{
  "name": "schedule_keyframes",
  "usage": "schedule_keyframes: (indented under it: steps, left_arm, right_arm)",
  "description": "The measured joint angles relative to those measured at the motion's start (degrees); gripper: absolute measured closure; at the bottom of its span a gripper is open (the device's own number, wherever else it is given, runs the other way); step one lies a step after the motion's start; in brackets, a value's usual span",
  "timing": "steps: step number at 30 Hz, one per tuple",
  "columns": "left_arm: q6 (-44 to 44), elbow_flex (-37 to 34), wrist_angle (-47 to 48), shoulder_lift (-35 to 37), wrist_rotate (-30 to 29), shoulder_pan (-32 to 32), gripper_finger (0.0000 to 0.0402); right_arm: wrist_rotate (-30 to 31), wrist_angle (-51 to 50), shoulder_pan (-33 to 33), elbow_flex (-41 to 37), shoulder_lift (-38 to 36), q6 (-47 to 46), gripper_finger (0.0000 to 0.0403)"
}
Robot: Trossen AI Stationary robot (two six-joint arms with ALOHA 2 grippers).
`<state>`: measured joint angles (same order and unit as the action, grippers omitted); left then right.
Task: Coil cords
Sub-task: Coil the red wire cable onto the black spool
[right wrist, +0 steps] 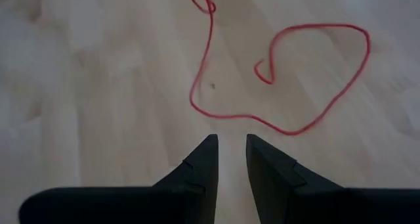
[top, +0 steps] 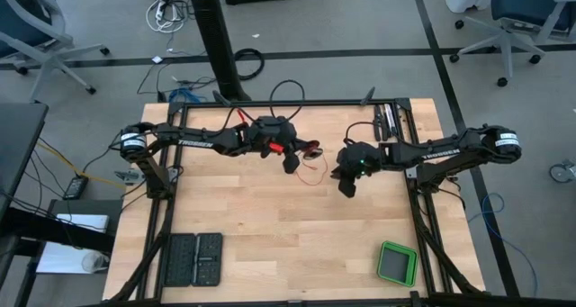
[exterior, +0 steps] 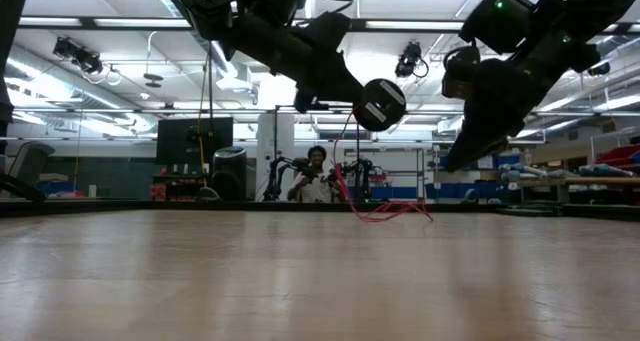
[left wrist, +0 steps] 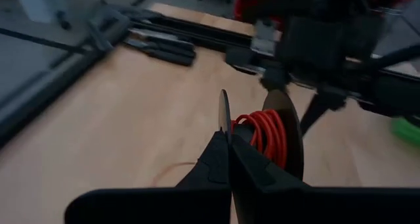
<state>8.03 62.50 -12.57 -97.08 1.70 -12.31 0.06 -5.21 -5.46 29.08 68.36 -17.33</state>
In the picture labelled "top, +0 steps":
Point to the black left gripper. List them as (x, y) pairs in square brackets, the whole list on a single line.
[(291, 164)]

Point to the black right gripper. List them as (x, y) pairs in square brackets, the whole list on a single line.
[(348, 187)]

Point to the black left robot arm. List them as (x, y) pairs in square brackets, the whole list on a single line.
[(193, 142)]

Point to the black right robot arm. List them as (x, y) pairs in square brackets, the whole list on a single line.
[(441, 151)]

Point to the green square tray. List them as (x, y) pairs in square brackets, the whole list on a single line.
[(396, 264)]

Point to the black tower fan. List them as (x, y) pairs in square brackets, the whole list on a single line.
[(216, 41)]

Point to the black open tool case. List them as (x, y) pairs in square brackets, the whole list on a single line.
[(180, 259)]

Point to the small white floor plug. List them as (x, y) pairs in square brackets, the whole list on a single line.
[(157, 60)]

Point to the grey caster wheel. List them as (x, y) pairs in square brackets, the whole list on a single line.
[(560, 173)]

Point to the white blue office chair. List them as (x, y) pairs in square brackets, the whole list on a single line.
[(506, 32), (45, 55)]

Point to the black power adapter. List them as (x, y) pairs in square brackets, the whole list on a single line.
[(75, 187)]

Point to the white flat device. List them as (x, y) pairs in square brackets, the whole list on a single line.
[(83, 223)]

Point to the clear plastic cup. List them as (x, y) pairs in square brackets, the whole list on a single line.
[(95, 262)]

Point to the black desk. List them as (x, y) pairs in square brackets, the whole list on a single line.
[(20, 140)]

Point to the black aluminium rig frame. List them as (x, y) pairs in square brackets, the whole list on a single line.
[(337, 103)]

